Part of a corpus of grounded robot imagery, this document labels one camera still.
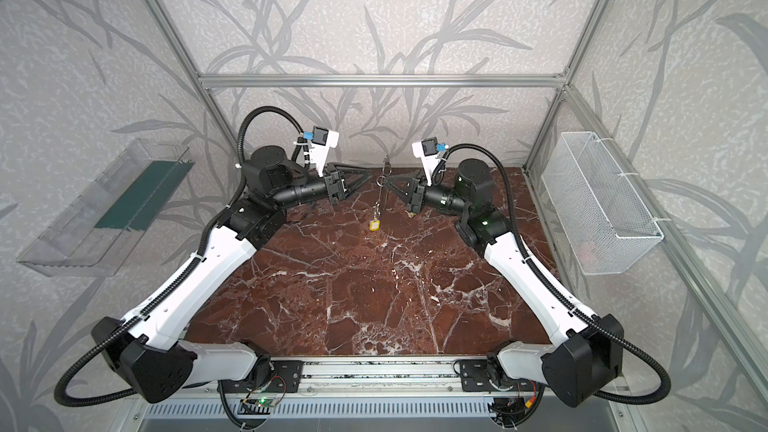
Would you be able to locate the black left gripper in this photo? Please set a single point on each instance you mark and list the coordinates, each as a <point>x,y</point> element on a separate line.
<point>334,186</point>

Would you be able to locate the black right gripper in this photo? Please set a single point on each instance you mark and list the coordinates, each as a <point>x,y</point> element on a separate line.
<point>417,195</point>

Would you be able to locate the silver metal key holder plate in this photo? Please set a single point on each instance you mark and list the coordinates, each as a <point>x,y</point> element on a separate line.
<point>386,170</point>

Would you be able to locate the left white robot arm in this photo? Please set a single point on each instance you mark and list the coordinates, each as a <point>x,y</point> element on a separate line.
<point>269,180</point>

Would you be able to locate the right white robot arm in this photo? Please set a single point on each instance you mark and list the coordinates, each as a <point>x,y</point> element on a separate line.
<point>577,361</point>

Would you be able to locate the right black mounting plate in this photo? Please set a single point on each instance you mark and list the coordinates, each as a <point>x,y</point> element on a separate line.
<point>476,375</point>

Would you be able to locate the black mounting plate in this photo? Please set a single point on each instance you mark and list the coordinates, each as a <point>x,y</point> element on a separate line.
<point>281,376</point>
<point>476,375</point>

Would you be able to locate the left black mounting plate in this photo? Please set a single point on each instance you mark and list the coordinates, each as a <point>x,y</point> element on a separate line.
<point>281,376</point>

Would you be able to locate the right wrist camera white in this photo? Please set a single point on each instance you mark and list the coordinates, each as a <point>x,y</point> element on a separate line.
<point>431,153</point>

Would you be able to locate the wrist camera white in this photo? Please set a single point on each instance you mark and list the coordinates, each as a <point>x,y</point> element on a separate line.
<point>315,147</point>
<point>431,153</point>

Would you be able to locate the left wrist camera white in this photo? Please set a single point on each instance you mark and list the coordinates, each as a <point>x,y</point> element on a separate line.
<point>315,147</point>

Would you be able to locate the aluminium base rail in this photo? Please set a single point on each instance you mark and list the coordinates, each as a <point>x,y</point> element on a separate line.
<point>384,375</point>

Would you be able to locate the white wire mesh basket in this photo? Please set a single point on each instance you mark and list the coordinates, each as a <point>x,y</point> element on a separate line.
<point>608,226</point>

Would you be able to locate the left circuit board with wires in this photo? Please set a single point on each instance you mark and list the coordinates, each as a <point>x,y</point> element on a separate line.
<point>250,412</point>

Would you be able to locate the right connector with wires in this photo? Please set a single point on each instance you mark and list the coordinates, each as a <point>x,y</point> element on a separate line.
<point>509,413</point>

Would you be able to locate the clear plastic wall tray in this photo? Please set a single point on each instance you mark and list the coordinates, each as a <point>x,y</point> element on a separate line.
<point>97,232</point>

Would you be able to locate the aluminium cage frame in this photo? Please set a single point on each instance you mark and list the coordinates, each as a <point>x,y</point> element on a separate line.
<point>741,342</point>

